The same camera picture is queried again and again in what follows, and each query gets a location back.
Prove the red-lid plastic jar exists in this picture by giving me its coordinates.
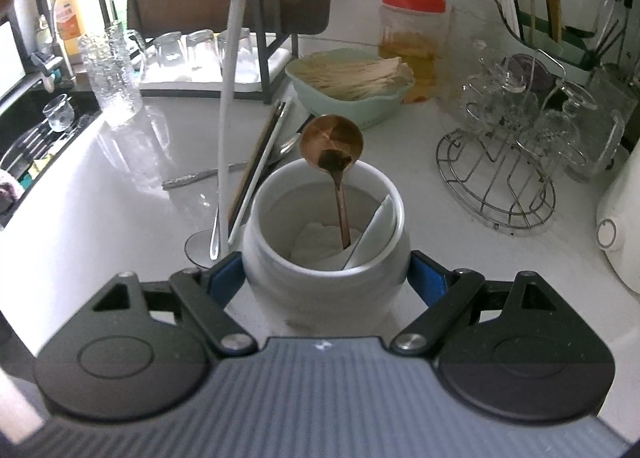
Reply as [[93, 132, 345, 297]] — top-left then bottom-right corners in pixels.
[[378, 0, 449, 103]]

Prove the white ceramic soup spoon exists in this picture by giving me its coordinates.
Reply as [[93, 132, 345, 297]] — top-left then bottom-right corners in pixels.
[[343, 195, 396, 270]]

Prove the upturned glass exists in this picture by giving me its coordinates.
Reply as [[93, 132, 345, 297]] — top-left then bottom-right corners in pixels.
[[216, 28, 255, 72], [153, 31, 184, 68], [186, 28, 216, 70]]

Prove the upturned glass right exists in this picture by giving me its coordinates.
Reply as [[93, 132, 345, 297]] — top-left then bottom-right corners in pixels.
[[216, 28, 255, 72]]

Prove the clear glass pitcher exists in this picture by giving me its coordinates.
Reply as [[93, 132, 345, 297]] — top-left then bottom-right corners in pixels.
[[565, 63, 638, 183]]

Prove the copper long-handled spoon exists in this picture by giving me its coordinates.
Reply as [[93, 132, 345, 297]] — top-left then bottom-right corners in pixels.
[[300, 114, 363, 249]]

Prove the steel fork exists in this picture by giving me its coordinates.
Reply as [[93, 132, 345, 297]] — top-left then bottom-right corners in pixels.
[[162, 162, 247, 190]]

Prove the brown wooden chopstick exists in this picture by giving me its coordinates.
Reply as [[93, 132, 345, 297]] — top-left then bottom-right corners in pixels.
[[228, 100, 283, 233]]

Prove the white electric cooker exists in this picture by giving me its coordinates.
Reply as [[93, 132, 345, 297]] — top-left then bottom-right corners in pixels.
[[596, 144, 640, 293]]

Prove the tall steel faucet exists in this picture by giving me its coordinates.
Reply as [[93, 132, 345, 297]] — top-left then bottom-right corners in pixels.
[[36, 0, 87, 88]]

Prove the wine glass in sink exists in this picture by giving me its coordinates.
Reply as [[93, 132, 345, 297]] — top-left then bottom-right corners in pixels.
[[42, 94, 75, 133]]

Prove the white drip tray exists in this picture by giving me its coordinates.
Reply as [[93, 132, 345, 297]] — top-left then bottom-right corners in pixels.
[[140, 40, 293, 94]]

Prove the wire glass holder rack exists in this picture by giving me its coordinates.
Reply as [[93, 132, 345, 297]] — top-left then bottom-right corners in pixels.
[[435, 50, 589, 235]]

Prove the white black chopstick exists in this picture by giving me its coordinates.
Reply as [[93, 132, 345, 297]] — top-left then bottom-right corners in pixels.
[[228, 100, 292, 242]]

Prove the tall textured glass mug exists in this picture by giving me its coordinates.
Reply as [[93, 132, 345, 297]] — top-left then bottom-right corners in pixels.
[[77, 21, 145, 129]]

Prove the black kitchen sink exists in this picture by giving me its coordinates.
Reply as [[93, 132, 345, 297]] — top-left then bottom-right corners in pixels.
[[1, 89, 100, 228]]

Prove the black dish rack shelf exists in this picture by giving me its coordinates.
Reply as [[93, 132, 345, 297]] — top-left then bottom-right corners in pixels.
[[99, 0, 297, 102]]

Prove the yellow detergent jug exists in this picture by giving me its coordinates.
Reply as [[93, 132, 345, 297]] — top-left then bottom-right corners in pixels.
[[54, 0, 103, 64]]

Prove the pink cloth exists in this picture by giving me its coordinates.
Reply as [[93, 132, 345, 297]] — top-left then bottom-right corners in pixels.
[[0, 170, 25, 214]]

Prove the white ceramic mug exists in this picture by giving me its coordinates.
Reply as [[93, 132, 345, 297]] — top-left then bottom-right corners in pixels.
[[242, 160, 410, 337]]

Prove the green basket of sticks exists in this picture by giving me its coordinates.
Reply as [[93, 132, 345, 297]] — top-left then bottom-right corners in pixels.
[[285, 48, 414, 129]]

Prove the large steel spoon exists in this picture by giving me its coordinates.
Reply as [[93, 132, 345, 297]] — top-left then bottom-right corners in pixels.
[[277, 132, 302, 157]]

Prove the upturned glass middle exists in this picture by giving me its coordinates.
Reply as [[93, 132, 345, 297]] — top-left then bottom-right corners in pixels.
[[186, 28, 216, 70]]

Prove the upturned glass left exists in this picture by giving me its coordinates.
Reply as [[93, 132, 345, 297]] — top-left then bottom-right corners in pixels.
[[153, 31, 184, 68]]

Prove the green white utensil caddy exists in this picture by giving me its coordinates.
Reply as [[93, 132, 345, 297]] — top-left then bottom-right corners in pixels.
[[489, 0, 640, 86]]

